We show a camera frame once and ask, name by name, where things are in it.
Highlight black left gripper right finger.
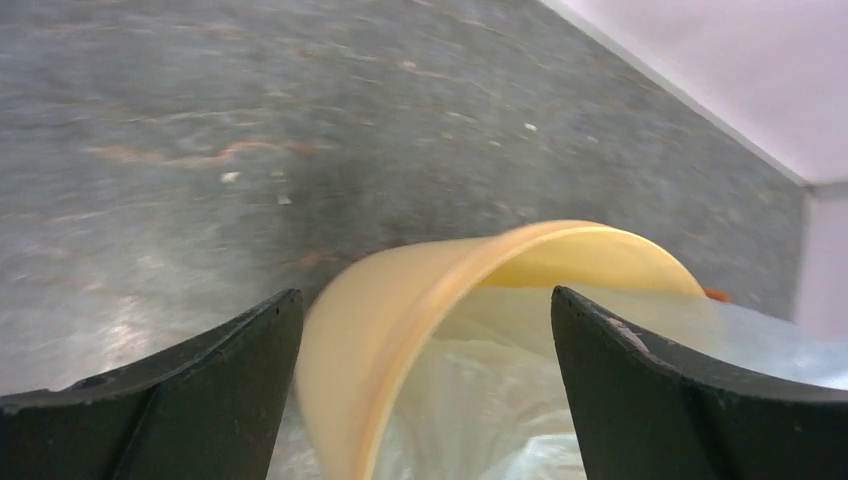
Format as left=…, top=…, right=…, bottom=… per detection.
left=551, top=287, right=847, bottom=479

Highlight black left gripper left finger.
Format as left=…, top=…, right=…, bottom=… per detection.
left=1, top=290, right=304, bottom=480

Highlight light blue plastic trash bag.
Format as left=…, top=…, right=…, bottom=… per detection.
left=373, top=285, right=847, bottom=479

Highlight yellow capybara trash bin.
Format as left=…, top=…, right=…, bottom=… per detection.
left=295, top=220, right=705, bottom=479

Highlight orange compartment tray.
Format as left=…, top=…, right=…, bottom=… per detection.
left=703, top=288, right=730, bottom=303

